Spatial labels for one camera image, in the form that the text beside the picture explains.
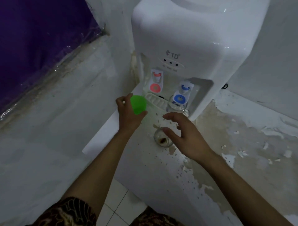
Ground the person's left forearm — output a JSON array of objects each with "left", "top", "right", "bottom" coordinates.
[{"left": 60, "top": 129, "right": 135, "bottom": 218}]

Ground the red dispenser tap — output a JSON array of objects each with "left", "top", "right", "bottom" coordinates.
[{"left": 148, "top": 69, "right": 164, "bottom": 93}]

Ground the stained clear glass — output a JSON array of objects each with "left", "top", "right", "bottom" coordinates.
[{"left": 153, "top": 127, "right": 175, "bottom": 147}]

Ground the white water dispenser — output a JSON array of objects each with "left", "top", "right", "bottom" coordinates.
[{"left": 131, "top": 0, "right": 272, "bottom": 121}]

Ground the green plastic cup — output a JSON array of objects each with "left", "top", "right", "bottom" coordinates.
[{"left": 130, "top": 94, "right": 147, "bottom": 116}]

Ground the person's left hand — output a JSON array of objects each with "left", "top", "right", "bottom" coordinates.
[{"left": 115, "top": 93, "right": 148, "bottom": 135}]

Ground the purple plastic sheet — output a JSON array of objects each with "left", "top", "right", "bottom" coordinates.
[{"left": 0, "top": 0, "right": 106, "bottom": 115}]

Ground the person's right hand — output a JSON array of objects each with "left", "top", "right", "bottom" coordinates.
[{"left": 162, "top": 112, "right": 214, "bottom": 165}]

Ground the person's right forearm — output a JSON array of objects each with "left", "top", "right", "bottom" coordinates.
[{"left": 198, "top": 151, "right": 291, "bottom": 226}]

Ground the blue dispenser tap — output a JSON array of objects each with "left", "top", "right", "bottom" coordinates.
[{"left": 173, "top": 80, "right": 195, "bottom": 105}]

